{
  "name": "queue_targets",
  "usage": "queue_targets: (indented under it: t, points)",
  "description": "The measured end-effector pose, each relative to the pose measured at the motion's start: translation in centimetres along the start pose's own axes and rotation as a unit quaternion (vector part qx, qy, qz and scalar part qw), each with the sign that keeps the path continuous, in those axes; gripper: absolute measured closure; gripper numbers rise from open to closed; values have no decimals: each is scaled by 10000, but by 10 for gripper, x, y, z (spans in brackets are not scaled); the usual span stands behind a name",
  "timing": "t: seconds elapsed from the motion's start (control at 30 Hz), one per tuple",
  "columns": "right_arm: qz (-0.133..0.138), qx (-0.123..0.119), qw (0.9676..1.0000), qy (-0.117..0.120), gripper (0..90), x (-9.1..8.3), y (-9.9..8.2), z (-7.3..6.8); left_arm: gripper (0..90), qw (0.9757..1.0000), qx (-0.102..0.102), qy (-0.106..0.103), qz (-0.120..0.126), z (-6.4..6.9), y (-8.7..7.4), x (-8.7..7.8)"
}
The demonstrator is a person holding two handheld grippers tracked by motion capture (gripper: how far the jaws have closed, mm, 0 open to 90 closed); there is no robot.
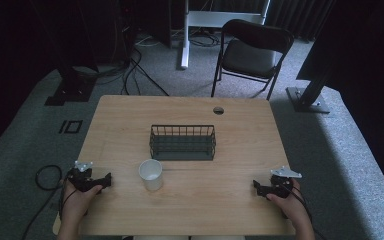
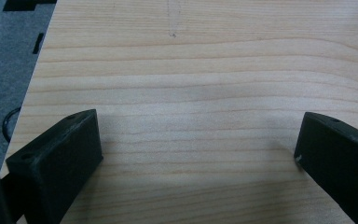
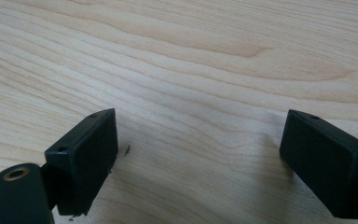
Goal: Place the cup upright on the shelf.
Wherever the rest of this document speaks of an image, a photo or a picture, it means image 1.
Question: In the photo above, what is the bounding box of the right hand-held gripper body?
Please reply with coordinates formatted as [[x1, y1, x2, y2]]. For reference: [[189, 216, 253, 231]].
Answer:
[[269, 165, 303, 200]]

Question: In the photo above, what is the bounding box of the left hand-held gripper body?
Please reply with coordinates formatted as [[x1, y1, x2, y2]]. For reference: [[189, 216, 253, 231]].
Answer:
[[67, 160, 96, 193]]

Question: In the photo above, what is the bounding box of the person's right hand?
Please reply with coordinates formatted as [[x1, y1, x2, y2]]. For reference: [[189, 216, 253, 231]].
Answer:
[[266, 178, 313, 231]]

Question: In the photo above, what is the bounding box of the person's left hand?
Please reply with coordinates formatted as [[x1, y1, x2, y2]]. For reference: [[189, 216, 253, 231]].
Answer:
[[59, 179, 104, 231]]

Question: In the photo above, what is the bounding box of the white cup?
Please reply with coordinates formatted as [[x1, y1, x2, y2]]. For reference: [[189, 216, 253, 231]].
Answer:
[[138, 158, 164, 192]]

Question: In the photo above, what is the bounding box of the black stand with flat base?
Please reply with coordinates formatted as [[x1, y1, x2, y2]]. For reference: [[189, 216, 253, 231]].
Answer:
[[44, 49, 99, 107]]

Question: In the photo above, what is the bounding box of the black slanted stand with base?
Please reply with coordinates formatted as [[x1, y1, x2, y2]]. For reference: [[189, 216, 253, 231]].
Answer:
[[285, 63, 335, 115]]

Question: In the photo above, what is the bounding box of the black folding chair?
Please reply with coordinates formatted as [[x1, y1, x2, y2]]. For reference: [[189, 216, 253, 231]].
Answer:
[[210, 18, 295, 102]]

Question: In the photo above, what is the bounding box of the dark curtain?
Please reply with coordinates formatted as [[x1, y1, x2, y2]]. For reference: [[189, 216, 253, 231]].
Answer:
[[265, 0, 336, 42]]

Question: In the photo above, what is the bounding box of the right hand-held gripper cable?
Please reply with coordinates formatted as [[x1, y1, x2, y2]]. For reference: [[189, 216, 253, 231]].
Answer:
[[289, 183, 328, 240]]

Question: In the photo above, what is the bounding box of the hand-held gripper cable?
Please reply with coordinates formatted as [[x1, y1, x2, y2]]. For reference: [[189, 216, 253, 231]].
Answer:
[[21, 164, 69, 240], [289, 183, 328, 240]]

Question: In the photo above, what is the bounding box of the left hand-held gripper cable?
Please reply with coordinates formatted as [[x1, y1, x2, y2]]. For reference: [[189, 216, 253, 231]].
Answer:
[[21, 164, 69, 240]]

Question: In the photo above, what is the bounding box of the black wire basket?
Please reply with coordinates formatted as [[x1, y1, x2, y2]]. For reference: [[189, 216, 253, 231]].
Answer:
[[148, 124, 217, 162]]

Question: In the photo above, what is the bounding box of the black looped floor cable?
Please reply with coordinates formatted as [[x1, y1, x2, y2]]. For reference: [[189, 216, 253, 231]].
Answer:
[[120, 48, 143, 97]]

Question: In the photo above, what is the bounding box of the white floor cable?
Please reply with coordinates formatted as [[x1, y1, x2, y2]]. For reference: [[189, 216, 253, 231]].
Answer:
[[134, 34, 162, 48]]

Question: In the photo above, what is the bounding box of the white desk frame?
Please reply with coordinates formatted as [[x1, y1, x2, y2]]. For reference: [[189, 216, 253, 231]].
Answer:
[[179, 0, 272, 70]]

